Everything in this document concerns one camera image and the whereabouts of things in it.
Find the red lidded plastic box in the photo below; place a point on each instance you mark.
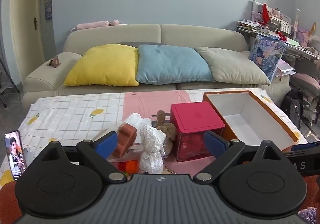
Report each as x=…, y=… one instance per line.
x=196, y=118

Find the checked lemon print sheet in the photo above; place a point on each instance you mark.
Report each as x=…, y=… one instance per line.
x=70, y=116

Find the orange cardboard box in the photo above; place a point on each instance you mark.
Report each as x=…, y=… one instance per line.
x=250, y=118

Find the red hanging ornament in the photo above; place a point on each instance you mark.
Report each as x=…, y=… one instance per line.
x=264, y=13

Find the orange fuzzy cloth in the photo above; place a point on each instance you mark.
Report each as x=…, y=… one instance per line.
x=8, y=201
x=314, y=189

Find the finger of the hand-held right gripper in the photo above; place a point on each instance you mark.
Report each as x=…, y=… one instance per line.
x=306, y=146

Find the small brown box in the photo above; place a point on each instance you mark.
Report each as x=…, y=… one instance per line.
x=55, y=61

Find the white desk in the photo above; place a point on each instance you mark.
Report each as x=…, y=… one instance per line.
x=300, y=50

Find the stack of books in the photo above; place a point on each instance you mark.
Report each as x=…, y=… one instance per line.
x=247, y=26

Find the brick-shaped foam toy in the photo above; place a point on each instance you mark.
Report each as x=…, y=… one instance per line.
x=124, y=138

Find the yellow pillow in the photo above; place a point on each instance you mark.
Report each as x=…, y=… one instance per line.
x=102, y=66

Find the black backpack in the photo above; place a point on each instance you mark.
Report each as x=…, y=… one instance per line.
x=293, y=106

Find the orange soft toy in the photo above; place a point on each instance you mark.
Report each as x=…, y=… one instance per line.
x=131, y=166

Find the white plastic bag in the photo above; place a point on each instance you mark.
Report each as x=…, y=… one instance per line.
x=135, y=120

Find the brown plush toy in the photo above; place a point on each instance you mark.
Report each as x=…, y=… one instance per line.
x=167, y=130

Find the black metal stand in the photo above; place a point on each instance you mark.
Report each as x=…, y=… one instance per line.
x=7, y=81

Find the pink bolster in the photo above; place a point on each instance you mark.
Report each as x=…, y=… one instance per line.
x=92, y=25

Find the pink plush toy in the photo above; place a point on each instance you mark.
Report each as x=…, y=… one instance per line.
x=311, y=36

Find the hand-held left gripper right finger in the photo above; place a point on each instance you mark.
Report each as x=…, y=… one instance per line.
x=215, y=142

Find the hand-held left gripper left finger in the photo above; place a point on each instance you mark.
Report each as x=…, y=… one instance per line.
x=107, y=142

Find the smartphone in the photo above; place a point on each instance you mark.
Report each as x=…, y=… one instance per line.
x=15, y=153

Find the pink desk chair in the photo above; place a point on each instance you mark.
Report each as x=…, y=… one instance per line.
x=306, y=81

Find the white desk shelf organiser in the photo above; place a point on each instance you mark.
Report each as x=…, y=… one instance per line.
x=277, y=20

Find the grey-beige pillow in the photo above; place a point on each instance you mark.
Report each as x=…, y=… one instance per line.
x=232, y=67

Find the blue pillow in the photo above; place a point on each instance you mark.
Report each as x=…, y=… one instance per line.
x=172, y=65

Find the purple fuzzy cloth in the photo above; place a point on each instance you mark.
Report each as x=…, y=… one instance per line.
x=308, y=214

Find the clear plastic wrapped item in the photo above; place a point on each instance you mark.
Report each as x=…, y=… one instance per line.
x=151, y=148

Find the printed cartoon pillow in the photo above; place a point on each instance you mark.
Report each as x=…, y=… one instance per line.
x=266, y=55

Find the pile of papers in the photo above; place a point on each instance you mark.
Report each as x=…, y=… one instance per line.
x=285, y=67

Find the beige sofa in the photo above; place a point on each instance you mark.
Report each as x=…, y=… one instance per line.
x=190, y=36

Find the cream door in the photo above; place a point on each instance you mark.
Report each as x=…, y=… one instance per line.
x=25, y=26

